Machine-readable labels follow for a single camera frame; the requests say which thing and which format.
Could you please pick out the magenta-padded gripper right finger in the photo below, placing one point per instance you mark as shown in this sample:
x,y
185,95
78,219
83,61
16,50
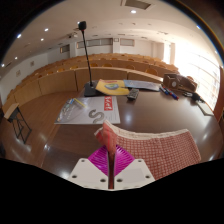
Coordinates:
x,y
133,173

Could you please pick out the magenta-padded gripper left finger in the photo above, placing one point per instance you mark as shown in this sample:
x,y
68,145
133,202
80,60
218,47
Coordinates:
x,y
87,173

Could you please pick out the red checked towel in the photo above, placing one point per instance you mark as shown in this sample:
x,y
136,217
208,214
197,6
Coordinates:
x,y
160,153

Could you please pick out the white printed poster sheet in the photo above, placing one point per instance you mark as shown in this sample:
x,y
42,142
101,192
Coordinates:
x,y
90,111

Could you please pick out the yellow pen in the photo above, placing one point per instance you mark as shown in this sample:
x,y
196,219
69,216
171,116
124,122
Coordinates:
x,y
80,102

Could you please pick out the black remote control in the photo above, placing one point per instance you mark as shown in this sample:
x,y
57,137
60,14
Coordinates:
x,y
133,94

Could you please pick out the black gooseneck desk microphone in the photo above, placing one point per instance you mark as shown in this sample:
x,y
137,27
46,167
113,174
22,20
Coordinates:
x,y
90,90

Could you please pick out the red marker pen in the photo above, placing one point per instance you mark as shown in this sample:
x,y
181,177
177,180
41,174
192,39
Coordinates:
x,y
171,93

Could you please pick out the blue marker pen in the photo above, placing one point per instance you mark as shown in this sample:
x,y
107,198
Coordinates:
x,y
163,90

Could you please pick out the yellow booklet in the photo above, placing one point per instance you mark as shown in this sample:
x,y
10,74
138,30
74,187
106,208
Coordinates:
x,y
111,87

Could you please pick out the rows of wooden seats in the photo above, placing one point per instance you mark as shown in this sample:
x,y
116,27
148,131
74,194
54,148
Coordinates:
x,y
56,81

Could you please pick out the black desk device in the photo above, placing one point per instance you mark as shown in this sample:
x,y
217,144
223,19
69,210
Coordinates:
x,y
195,96

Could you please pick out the wooden desk organizer box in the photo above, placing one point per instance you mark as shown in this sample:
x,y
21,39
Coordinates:
x,y
180,83

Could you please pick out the ceiling spot lights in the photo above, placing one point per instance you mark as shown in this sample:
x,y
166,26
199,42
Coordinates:
x,y
133,11

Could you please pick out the ceiling air vent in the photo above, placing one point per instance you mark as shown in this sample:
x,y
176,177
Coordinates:
x,y
137,4

